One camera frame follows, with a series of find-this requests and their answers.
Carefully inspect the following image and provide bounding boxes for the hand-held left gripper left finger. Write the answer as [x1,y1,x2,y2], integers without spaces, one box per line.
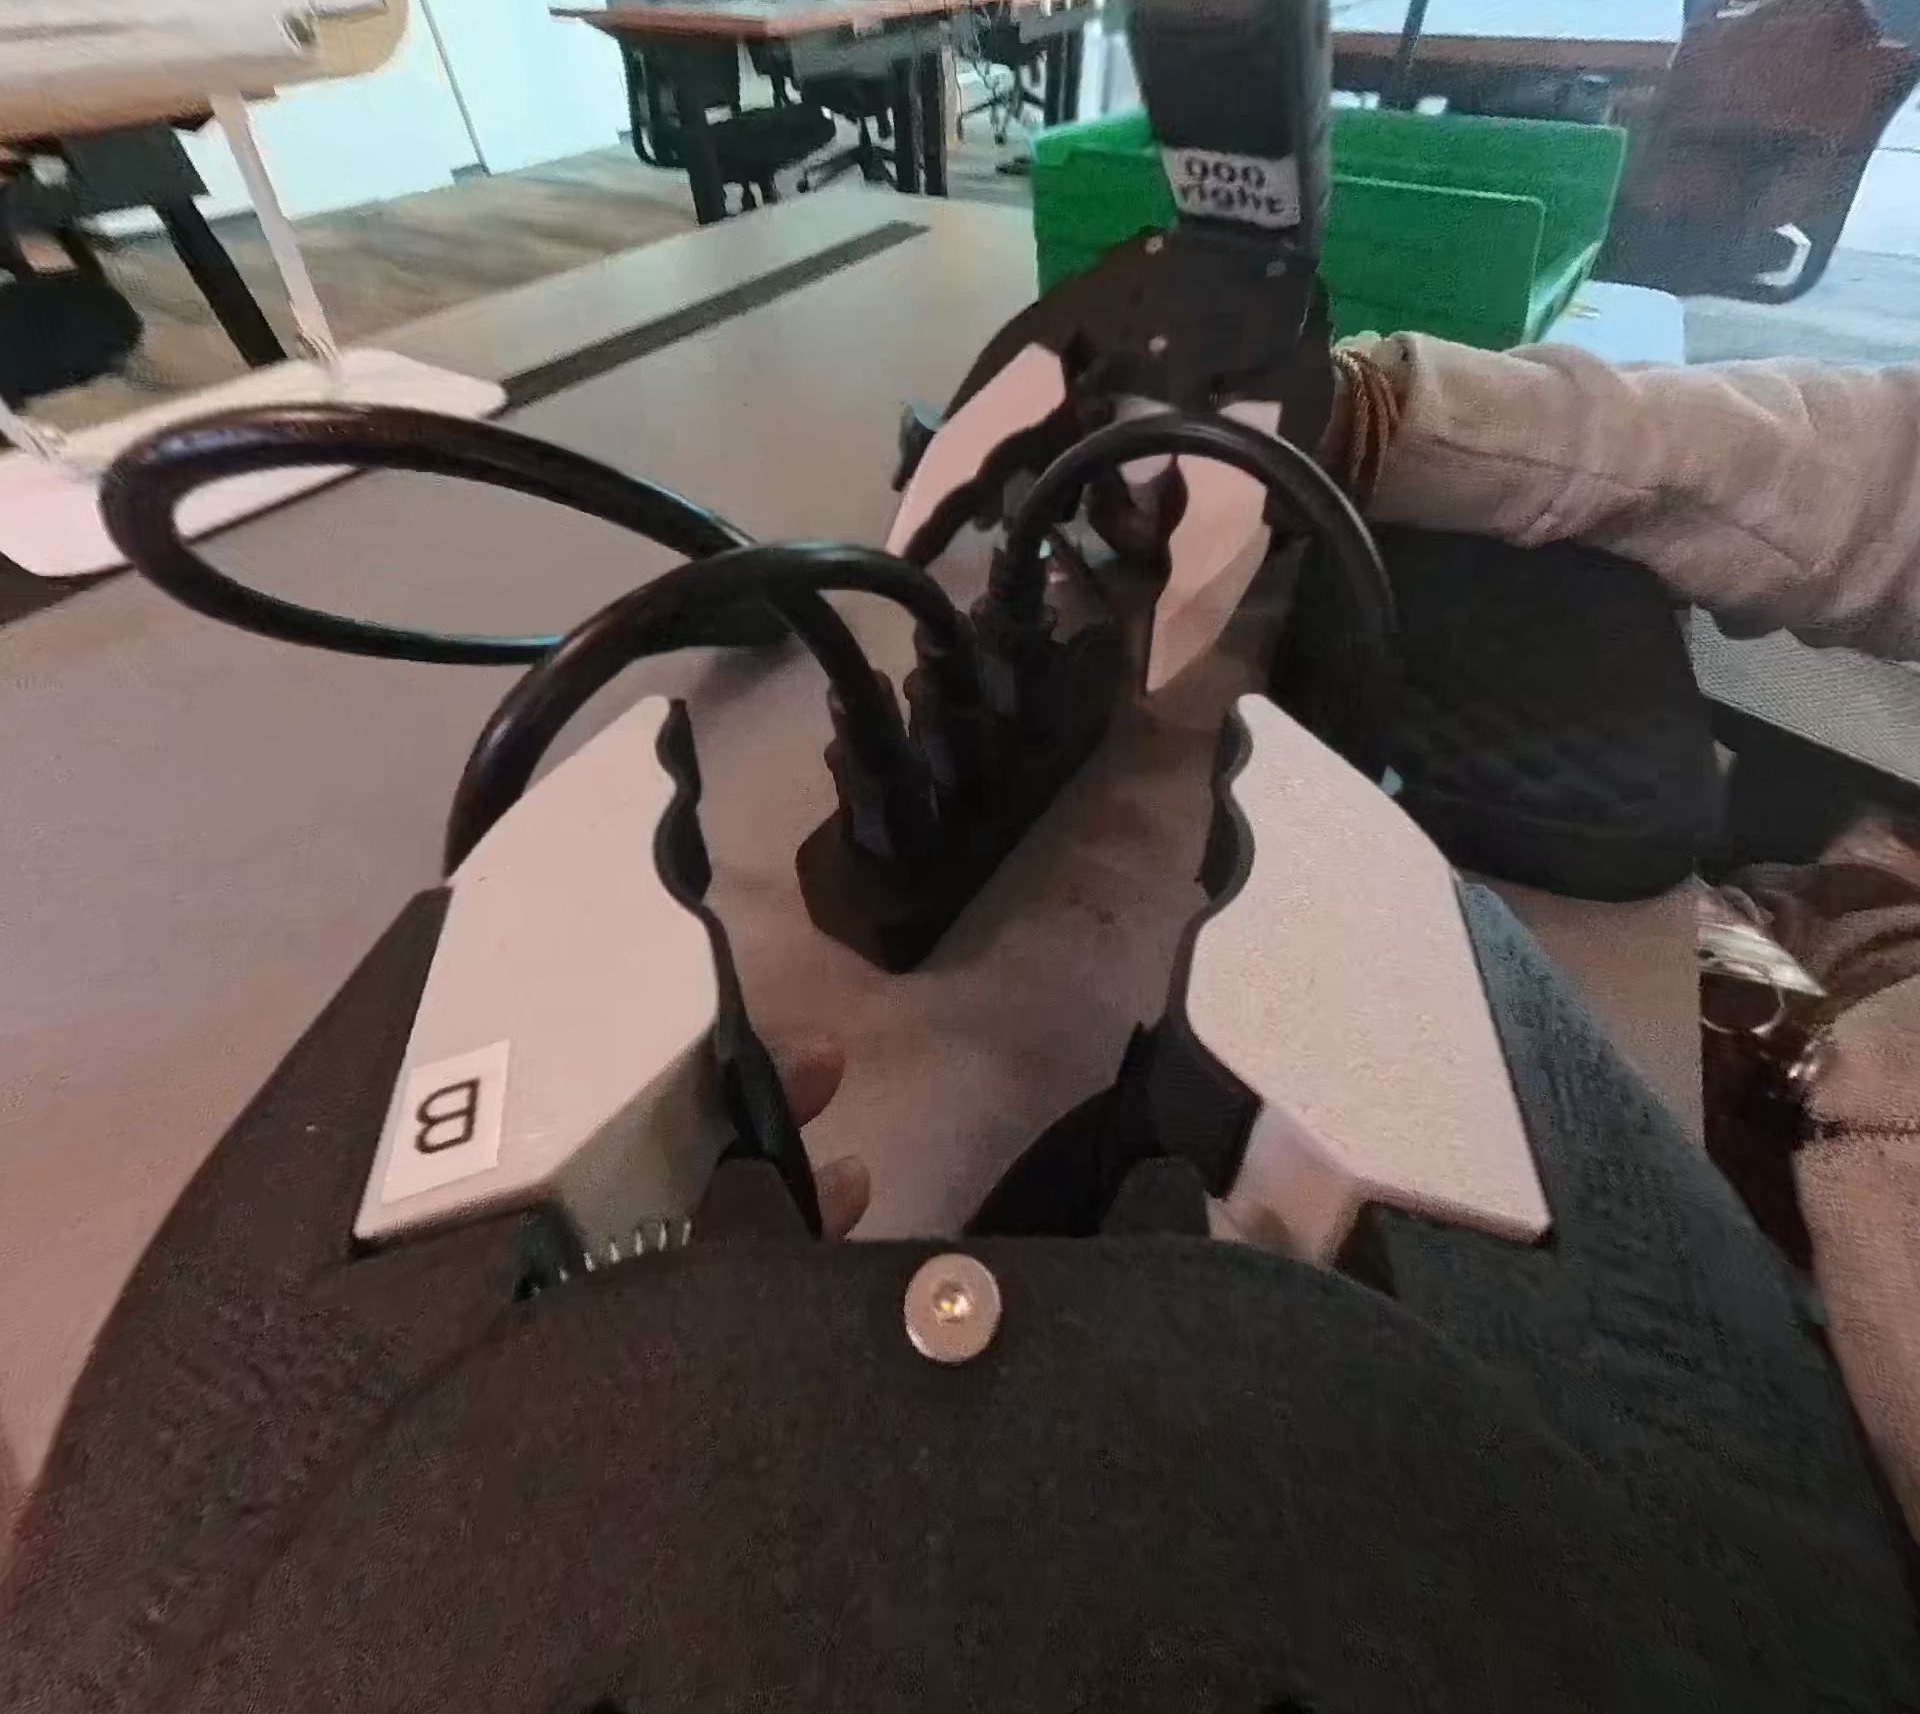
[352,694,824,1249]

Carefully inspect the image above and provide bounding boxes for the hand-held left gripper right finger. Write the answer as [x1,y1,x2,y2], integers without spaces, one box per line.
[1123,694,1554,1265]

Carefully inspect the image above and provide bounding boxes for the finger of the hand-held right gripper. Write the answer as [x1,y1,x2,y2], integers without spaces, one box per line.
[884,336,1085,581]
[1143,398,1279,700]

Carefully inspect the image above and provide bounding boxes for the black power plug with cable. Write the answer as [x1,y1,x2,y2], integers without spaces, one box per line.
[982,412,1399,778]

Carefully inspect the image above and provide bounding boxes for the black power strip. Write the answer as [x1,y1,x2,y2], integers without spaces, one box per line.
[793,574,1129,977]

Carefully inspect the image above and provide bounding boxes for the person's right forearm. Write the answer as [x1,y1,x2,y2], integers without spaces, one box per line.
[1372,331,1920,670]

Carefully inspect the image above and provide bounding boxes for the person's left forearm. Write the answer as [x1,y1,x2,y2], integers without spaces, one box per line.
[1787,990,1920,1541]

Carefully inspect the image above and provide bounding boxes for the person's left hand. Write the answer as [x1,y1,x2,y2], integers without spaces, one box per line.
[776,1033,876,1242]

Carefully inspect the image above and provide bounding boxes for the green plastic crate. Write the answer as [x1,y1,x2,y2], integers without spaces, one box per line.
[1026,107,1632,355]

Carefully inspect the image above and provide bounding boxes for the grey background table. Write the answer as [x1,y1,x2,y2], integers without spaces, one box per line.
[1325,0,1716,107]

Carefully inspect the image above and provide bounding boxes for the black quilted bag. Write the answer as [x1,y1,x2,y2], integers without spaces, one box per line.
[1301,526,1722,904]

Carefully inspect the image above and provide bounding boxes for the wooden desk with black legs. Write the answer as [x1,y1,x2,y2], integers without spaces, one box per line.
[551,0,1129,227]

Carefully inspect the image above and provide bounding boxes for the brown chair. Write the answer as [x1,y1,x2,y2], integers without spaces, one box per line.
[1607,0,1920,310]

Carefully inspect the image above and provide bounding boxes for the grey mesh chair seat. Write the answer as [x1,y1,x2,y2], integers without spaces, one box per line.
[1683,600,1920,791]

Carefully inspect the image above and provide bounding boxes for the black side table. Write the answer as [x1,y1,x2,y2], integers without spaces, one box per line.
[0,121,289,400]

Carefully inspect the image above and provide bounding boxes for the beaded bracelets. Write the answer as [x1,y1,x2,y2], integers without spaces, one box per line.
[1324,339,1407,505]

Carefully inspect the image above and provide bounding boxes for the metal key ring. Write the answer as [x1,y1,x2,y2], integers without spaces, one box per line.
[1691,916,1827,1045]

